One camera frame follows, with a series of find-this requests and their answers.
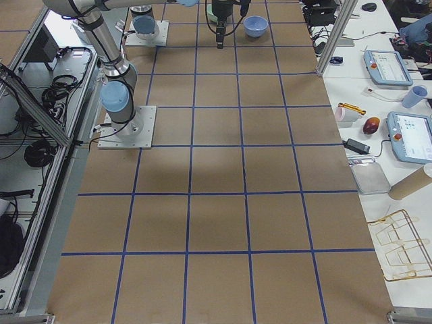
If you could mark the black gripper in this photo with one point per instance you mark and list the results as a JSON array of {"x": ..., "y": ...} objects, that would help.
[{"x": 221, "y": 10}]

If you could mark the green bowl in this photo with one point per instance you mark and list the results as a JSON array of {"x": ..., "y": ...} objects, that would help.
[{"x": 212, "y": 18}]

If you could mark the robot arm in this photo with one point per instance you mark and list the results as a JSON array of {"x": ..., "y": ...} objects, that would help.
[
  {"x": 145, "y": 27},
  {"x": 117, "y": 96}
]

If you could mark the blue bowl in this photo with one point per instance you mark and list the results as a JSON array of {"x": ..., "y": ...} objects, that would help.
[{"x": 255, "y": 26}]

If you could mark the pink cup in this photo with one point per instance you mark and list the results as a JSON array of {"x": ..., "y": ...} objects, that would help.
[{"x": 343, "y": 114}]

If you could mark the gold yellow tool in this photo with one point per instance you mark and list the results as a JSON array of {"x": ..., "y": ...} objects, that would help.
[{"x": 354, "y": 108}]

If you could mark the far teach pendant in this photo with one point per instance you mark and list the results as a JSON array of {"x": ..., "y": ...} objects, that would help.
[{"x": 386, "y": 68}]

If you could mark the teach pendant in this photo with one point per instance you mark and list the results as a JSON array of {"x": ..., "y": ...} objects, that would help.
[
  {"x": 386, "y": 68},
  {"x": 410, "y": 137}
]

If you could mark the black power adapter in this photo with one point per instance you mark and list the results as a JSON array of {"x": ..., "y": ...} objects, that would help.
[{"x": 356, "y": 146}]

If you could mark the red mango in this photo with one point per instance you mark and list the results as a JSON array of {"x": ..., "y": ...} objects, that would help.
[{"x": 371, "y": 125}]

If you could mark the blue plastic cup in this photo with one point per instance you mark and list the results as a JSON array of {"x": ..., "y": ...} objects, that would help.
[{"x": 414, "y": 96}]

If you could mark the metal tray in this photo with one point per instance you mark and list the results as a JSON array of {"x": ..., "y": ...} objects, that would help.
[{"x": 370, "y": 179}]

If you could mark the near teach pendant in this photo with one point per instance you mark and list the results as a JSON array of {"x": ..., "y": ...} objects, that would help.
[{"x": 410, "y": 137}]

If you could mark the cardboard tube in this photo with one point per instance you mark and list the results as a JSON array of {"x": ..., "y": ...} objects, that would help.
[{"x": 411, "y": 183}]

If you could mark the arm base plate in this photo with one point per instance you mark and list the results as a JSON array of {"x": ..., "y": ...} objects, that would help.
[
  {"x": 158, "y": 38},
  {"x": 138, "y": 133}
]

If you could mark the aluminium frame post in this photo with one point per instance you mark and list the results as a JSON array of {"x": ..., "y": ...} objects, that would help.
[{"x": 342, "y": 19}]

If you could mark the gold wire rack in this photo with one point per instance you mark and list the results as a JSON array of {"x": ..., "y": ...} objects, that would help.
[{"x": 402, "y": 252}]

